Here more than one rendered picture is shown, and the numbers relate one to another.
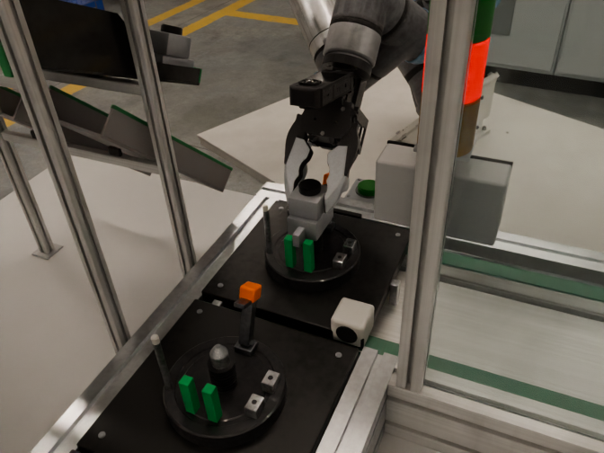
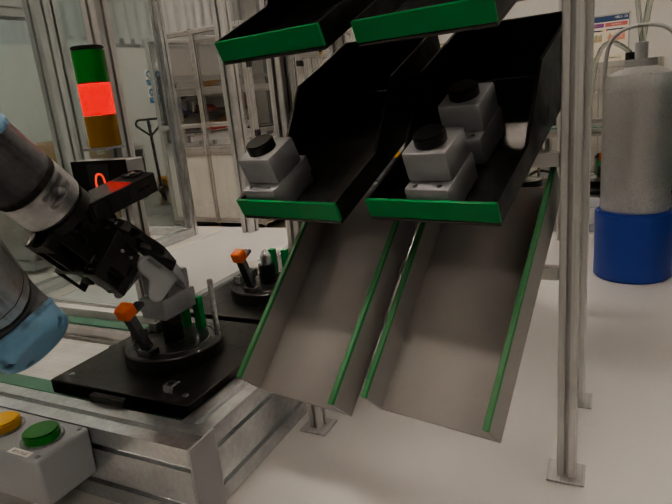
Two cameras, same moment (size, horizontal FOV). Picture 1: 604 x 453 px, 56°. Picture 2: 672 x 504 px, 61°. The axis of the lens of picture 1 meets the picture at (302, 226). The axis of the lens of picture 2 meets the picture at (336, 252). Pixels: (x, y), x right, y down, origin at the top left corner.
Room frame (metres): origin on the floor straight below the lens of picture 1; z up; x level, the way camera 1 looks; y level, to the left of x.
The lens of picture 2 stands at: (1.40, 0.25, 1.31)
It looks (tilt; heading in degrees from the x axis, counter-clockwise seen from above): 15 degrees down; 181
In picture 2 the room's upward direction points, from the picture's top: 5 degrees counter-clockwise
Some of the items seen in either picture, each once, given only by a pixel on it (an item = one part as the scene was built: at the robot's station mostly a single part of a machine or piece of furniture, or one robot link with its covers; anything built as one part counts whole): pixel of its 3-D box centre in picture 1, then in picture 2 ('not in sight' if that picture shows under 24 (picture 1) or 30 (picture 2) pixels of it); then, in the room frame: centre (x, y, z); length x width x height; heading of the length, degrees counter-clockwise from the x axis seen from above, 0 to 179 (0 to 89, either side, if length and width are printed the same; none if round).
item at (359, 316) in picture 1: (352, 322); not in sight; (0.51, -0.06, 0.97); 0.05 x 0.05 x 0.04; 64
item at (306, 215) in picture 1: (307, 208); (170, 285); (0.63, -0.01, 1.07); 0.08 x 0.04 x 0.07; 154
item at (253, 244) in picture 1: (313, 263); (178, 357); (0.64, -0.01, 0.96); 0.24 x 0.24 x 0.02; 64
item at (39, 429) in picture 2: (368, 190); (42, 436); (0.83, -0.12, 0.96); 0.04 x 0.04 x 0.02
